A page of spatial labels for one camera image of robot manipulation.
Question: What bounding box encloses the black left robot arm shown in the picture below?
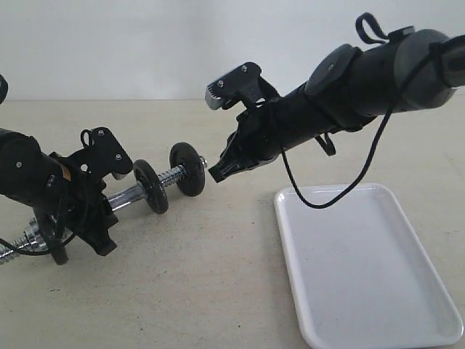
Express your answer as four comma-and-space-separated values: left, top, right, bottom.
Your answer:
1, 127, 132, 265

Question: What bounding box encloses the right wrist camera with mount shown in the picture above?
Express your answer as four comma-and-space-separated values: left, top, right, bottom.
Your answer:
204, 61, 280, 111

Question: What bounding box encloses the chrome spinlock collar nut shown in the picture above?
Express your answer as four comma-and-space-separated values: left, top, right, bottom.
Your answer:
21, 217, 73, 253

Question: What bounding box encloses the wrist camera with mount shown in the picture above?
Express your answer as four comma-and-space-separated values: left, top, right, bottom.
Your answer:
204, 61, 280, 111
68, 127, 133, 182

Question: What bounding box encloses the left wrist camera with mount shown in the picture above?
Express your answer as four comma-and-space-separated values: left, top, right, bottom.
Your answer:
68, 127, 133, 182

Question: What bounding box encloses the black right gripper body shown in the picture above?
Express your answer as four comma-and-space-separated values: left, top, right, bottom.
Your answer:
221, 105, 291, 171

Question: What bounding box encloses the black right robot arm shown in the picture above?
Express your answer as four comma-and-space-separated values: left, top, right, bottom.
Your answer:
206, 29, 464, 182

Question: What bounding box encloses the chrome threaded dumbbell bar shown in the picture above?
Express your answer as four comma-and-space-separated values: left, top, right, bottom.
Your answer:
1, 156, 207, 265

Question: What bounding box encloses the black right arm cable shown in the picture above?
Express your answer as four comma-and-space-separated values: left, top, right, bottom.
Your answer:
281, 39, 451, 210

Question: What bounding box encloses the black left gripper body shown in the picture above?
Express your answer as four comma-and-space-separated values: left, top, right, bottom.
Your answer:
34, 152, 118, 236

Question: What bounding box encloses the white rectangular plastic tray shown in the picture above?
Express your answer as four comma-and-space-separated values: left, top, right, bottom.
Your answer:
274, 183, 464, 348

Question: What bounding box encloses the black weight plate far end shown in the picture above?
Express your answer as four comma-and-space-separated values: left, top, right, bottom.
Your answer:
133, 159, 169, 214

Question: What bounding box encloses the black weight plate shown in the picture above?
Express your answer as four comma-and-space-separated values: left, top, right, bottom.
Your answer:
169, 142, 206, 197

